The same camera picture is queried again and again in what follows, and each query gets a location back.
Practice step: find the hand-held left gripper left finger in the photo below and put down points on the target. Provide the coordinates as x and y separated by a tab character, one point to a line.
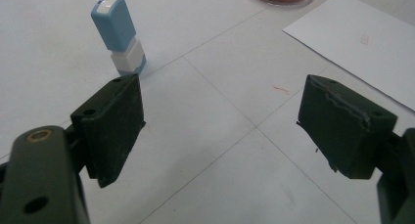
111	126

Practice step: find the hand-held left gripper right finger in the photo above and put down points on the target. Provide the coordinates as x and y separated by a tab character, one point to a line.
342	132

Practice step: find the white and blue stamp body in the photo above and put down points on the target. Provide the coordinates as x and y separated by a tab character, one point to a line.
129	59

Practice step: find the white paper sheet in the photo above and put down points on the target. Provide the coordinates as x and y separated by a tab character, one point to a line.
359	38

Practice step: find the blue stamp cap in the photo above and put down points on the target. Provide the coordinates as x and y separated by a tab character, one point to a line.
114	23

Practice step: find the white table cover board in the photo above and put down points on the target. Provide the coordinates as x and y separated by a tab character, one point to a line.
212	168

